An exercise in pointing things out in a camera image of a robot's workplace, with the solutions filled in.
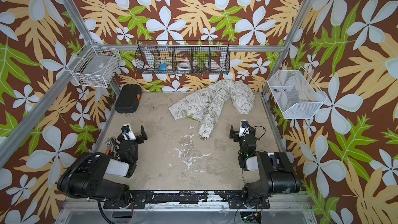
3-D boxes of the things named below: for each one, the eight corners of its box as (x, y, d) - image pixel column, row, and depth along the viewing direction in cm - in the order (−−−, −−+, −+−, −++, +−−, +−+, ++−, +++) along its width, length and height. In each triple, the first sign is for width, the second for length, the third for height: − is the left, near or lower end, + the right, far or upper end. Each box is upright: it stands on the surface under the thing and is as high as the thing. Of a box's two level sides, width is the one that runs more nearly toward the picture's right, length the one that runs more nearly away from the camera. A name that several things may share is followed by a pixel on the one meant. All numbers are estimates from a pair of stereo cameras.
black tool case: (115, 113, 110) (111, 107, 105) (125, 90, 125) (122, 84, 120) (136, 113, 110) (133, 107, 105) (143, 90, 125) (141, 84, 120)
